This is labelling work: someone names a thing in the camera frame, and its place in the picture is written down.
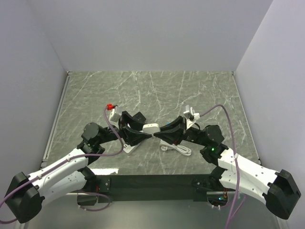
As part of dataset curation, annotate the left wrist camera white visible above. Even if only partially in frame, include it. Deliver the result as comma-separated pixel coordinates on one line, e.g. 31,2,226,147
106,104,122,122

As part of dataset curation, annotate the black socket adapter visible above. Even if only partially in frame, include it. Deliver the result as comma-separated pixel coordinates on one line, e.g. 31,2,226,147
132,112,146,124

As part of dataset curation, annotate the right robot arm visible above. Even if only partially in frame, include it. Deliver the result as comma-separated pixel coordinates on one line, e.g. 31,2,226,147
153,116,301,219

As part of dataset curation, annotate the white power strip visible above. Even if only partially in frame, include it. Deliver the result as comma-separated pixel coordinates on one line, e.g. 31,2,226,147
123,144,138,154

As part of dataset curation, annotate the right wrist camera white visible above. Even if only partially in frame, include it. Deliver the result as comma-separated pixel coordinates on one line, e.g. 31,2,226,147
183,105,200,130

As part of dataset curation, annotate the white power strip cord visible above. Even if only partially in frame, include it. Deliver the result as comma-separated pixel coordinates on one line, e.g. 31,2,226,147
159,139,193,157

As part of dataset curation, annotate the black base bar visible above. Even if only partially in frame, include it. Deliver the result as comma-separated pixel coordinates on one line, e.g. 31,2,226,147
71,167,229,206

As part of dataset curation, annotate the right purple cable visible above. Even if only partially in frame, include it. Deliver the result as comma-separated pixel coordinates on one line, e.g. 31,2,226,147
196,104,246,229

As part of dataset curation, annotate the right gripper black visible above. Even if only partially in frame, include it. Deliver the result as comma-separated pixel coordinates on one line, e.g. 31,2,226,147
154,115,208,146

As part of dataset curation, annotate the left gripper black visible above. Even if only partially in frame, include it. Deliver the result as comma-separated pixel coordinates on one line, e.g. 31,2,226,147
97,111,152,146

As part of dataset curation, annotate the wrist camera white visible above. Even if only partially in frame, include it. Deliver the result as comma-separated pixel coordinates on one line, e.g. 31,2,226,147
106,104,122,122
183,105,200,130

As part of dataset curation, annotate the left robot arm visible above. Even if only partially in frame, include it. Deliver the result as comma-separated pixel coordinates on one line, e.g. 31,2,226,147
1,111,153,223

